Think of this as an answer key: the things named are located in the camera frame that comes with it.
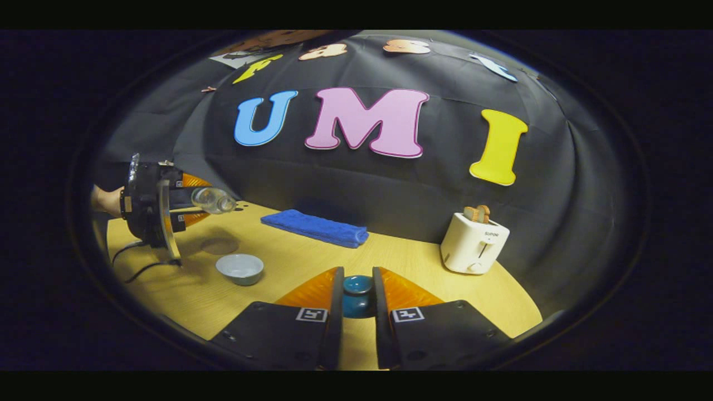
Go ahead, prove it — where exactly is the clear plastic water bottle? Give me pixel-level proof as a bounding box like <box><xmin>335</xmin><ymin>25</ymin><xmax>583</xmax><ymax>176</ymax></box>
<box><xmin>191</xmin><ymin>187</ymin><xmax>237</xmax><ymax>215</ymax></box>

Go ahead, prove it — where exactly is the blue folded towel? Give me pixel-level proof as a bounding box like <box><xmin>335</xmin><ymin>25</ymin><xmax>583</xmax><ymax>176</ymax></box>
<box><xmin>260</xmin><ymin>209</ymin><xmax>369</xmax><ymax>249</ymax></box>

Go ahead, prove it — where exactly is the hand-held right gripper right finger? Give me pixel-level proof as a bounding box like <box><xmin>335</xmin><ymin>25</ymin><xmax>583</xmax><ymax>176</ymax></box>
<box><xmin>372</xmin><ymin>266</ymin><xmax>513</xmax><ymax>369</ymax></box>

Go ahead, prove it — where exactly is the black backdrop cloth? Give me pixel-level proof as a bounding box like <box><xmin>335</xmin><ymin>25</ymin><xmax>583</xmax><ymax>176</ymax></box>
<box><xmin>97</xmin><ymin>31</ymin><xmax>624</xmax><ymax>318</ymax></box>

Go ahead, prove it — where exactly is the white teacup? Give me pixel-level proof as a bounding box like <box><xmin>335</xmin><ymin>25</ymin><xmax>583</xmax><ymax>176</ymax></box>
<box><xmin>216</xmin><ymin>253</ymin><xmax>265</xmax><ymax>286</ymax></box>

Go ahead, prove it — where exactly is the white toaster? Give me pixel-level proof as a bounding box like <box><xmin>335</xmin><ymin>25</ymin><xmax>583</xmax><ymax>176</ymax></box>
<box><xmin>440</xmin><ymin>212</ymin><xmax>510</xmax><ymax>275</ymax></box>

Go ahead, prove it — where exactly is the black cable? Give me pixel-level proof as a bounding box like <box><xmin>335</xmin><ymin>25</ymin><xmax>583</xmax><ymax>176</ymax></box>
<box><xmin>124</xmin><ymin>259</ymin><xmax>182</xmax><ymax>283</ymax></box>
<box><xmin>111</xmin><ymin>241</ymin><xmax>146</xmax><ymax>266</ymax></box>

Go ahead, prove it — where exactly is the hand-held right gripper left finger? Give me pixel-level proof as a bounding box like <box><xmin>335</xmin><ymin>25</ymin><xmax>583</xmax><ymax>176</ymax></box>
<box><xmin>209</xmin><ymin>266</ymin><xmax>345</xmax><ymax>371</ymax></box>

